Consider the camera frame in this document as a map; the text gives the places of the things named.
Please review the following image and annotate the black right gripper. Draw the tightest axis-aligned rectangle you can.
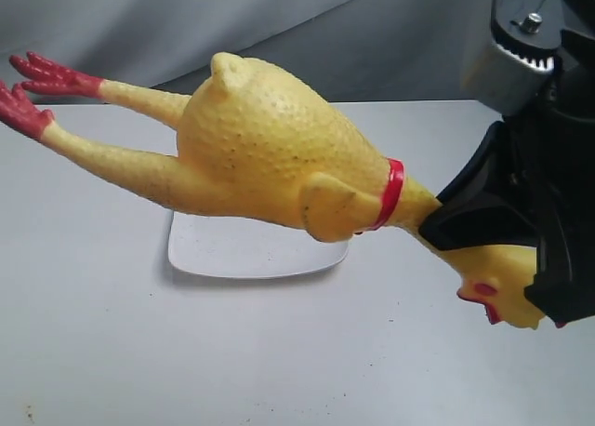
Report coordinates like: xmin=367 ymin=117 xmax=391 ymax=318
xmin=419 ymin=29 xmax=594 ymax=277

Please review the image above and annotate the yellow rubber chicken toy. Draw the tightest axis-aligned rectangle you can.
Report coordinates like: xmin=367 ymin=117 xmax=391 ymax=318
xmin=0 ymin=50 xmax=546 ymax=329

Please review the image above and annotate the grey backdrop cloth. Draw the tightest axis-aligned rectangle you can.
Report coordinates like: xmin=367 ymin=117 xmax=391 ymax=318
xmin=1 ymin=0 xmax=488 ymax=101

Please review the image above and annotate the white square plate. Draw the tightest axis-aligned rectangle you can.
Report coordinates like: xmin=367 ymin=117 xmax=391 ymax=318
xmin=167 ymin=212 xmax=349 ymax=280

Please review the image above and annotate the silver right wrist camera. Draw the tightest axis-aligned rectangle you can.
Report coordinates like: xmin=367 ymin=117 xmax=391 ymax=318
xmin=462 ymin=0 xmax=566 ymax=117

